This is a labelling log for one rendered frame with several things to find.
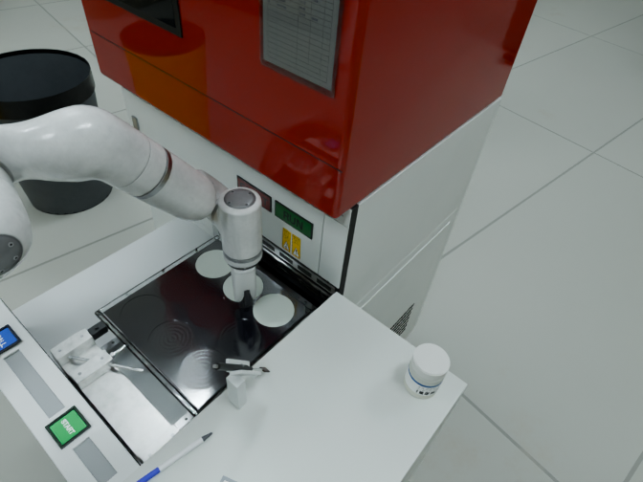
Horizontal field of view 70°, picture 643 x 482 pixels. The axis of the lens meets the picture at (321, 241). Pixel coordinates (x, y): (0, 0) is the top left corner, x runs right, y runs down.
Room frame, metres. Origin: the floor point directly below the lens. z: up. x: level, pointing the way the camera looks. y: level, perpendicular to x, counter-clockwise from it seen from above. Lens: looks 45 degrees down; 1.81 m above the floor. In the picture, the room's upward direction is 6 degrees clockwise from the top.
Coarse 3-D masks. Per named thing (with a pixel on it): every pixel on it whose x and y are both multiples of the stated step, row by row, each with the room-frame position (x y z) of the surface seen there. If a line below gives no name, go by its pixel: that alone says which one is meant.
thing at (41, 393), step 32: (0, 320) 0.52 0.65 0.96; (32, 352) 0.46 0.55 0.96; (0, 384) 0.39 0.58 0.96; (32, 384) 0.39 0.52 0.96; (64, 384) 0.40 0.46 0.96; (32, 416) 0.33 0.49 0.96; (96, 416) 0.35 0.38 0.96; (64, 448) 0.29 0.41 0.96; (96, 448) 0.29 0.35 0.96; (96, 480) 0.24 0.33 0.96
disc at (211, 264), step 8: (200, 256) 0.82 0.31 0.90; (208, 256) 0.82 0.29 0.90; (216, 256) 0.82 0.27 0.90; (200, 264) 0.79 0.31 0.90; (208, 264) 0.79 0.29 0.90; (216, 264) 0.80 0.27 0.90; (224, 264) 0.80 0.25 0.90; (200, 272) 0.77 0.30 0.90; (208, 272) 0.77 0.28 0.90; (216, 272) 0.77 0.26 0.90; (224, 272) 0.77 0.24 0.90
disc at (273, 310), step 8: (264, 296) 0.71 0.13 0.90; (272, 296) 0.71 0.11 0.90; (280, 296) 0.71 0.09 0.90; (256, 304) 0.68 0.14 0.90; (264, 304) 0.68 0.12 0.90; (272, 304) 0.69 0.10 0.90; (280, 304) 0.69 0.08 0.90; (288, 304) 0.69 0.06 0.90; (256, 312) 0.66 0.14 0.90; (264, 312) 0.66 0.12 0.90; (272, 312) 0.66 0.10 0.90; (280, 312) 0.67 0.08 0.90; (288, 312) 0.67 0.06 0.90; (264, 320) 0.64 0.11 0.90; (272, 320) 0.64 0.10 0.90; (280, 320) 0.64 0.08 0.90; (288, 320) 0.64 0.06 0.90
